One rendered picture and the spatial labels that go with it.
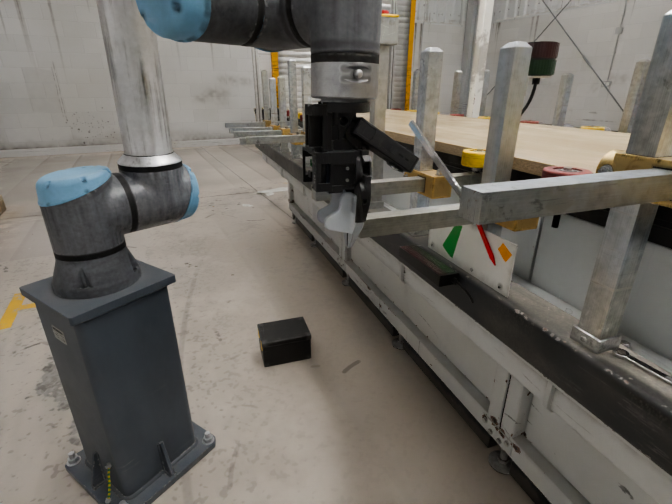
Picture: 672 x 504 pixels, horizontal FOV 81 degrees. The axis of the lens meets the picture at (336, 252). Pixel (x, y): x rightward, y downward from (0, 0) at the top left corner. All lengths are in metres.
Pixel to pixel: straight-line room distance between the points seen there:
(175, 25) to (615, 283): 0.62
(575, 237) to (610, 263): 0.32
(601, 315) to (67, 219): 1.00
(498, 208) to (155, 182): 0.85
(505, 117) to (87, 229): 0.87
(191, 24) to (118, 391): 0.87
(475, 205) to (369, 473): 1.06
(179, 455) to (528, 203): 1.23
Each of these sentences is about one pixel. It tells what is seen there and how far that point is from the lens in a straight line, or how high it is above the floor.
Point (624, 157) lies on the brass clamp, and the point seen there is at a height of 0.97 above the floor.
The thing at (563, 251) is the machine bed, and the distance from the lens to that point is 0.97.
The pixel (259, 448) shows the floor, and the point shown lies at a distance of 1.40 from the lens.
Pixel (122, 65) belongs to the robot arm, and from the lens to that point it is 1.06.
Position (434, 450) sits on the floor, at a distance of 1.41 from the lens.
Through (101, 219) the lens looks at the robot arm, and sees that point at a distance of 1.03.
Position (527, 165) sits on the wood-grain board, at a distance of 0.98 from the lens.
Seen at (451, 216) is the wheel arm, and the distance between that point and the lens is 0.68.
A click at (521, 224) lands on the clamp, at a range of 0.73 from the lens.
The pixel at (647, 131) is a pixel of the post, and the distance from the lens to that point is 0.60.
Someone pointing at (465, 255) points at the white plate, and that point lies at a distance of 0.84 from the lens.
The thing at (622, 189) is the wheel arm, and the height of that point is 0.95.
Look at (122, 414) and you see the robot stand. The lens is 1.20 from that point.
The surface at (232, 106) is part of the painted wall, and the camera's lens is 8.48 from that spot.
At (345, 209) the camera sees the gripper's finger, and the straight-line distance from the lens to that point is 0.57.
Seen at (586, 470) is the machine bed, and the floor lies 0.24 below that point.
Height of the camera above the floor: 1.04
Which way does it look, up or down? 22 degrees down
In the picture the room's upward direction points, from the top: straight up
